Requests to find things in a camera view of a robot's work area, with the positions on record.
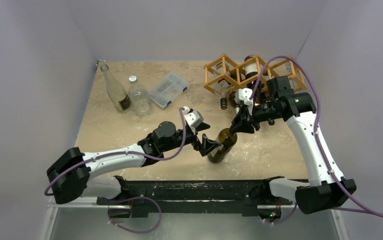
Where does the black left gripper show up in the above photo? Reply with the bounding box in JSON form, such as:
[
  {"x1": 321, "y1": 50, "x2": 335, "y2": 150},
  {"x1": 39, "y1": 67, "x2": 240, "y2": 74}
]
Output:
[{"x1": 161, "y1": 122, "x2": 220, "y2": 156}]

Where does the green bottle cream label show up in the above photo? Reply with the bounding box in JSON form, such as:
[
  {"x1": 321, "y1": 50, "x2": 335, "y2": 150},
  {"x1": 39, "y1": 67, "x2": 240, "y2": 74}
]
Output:
[{"x1": 207, "y1": 128, "x2": 238, "y2": 164}]

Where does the clear squat glass bottle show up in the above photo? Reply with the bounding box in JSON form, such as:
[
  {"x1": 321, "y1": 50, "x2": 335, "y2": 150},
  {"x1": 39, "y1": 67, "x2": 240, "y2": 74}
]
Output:
[{"x1": 128, "y1": 75, "x2": 152, "y2": 117}]

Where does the clear tall glass bottle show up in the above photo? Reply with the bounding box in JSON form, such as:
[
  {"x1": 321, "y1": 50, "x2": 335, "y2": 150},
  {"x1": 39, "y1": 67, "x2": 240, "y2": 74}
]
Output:
[{"x1": 100, "y1": 63, "x2": 131, "y2": 113}]

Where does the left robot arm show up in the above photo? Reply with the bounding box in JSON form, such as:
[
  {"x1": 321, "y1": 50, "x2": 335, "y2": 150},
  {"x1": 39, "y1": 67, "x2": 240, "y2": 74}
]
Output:
[{"x1": 44, "y1": 121, "x2": 221, "y2": 204}]

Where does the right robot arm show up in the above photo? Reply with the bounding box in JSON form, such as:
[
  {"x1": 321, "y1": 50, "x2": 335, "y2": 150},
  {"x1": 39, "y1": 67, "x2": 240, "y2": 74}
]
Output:
[{"x1": 229, "y1": 76, "x2": 357, "y2": 215}]

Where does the brown bottle gold neck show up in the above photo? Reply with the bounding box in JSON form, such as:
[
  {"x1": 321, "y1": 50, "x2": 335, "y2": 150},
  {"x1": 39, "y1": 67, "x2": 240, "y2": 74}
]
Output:
[{"x1": 244, "y1": 63, "x2": 263, "y2": 109}]

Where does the wooden wine rack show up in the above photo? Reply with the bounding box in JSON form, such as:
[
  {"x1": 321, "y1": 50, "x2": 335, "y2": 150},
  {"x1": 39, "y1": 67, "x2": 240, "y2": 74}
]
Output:
[{"x1": 203, "y1": 53, "x2": 308, "y2": 95}]

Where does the clear plastic organizer box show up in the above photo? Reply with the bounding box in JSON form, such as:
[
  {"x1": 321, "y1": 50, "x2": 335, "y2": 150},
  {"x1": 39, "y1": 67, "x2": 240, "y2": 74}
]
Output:
[{"x1": 148, "y1": 71, "x2": 190, "y2": 110}]

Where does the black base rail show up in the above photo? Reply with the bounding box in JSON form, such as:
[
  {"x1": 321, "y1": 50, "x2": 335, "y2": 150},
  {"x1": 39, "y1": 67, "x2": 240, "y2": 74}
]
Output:
[{"x1": 97, "y1": 178, "x2": 293, "y2": 222}]

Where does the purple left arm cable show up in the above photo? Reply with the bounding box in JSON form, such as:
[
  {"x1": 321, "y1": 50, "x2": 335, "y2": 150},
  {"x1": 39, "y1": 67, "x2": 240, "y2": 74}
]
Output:
[{"x1": 44, "y1": 107, "x2": 188, "y2": 197}]

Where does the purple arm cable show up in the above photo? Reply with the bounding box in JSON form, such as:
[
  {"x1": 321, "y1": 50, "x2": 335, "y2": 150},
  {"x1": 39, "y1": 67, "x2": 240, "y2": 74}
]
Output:
[
  {"x1": 44, "y1": 107, "x2": 188, "y2": 197},
  {"x1": 249, "y1": 55, "x2": 383, "y2": 220}
]

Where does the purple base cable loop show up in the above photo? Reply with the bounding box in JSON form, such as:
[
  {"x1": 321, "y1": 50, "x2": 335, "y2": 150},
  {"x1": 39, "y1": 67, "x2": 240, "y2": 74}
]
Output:
[{"x1": 107, "y1": 197, "x2": 163, "y2": 234}]

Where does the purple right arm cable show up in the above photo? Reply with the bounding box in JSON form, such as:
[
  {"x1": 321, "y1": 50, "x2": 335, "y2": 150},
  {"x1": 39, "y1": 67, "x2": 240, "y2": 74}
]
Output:
[{"x1": 249, "y1": 55, "x2": 383, "y2": 220}]

